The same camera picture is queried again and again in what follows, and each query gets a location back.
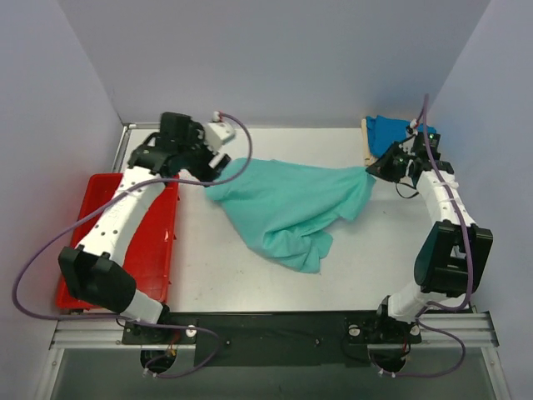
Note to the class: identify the folded blue t shirt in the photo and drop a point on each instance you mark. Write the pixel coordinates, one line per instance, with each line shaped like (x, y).
(383, 132)

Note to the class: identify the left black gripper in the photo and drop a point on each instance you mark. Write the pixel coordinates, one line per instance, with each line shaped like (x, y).
(204, 167)

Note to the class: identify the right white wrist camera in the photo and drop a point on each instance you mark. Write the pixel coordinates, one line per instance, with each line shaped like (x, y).
(413, 128)

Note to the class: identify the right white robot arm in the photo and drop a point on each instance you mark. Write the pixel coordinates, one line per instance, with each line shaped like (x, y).
(449, 266)

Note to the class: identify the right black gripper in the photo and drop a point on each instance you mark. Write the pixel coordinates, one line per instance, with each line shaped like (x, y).
(389, 162)

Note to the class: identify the folded beige t shirt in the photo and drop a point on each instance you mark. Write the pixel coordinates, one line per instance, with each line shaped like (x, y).
(368, 157)

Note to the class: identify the aluminium frame rail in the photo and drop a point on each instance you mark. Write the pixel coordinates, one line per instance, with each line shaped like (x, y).
(435, 329)

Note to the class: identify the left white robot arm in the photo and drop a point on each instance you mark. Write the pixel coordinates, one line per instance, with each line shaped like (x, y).
(146, 174)

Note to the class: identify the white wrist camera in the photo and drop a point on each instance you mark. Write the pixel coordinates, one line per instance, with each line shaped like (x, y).
(218, 134)
(413, 128)

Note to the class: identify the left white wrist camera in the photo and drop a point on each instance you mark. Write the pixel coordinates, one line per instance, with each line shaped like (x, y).
(218, 134)

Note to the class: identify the teal t shirt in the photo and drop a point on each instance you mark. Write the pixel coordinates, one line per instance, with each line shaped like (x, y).
(281, 210)

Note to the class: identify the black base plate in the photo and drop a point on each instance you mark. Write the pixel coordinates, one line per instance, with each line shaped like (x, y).
(273, 339)

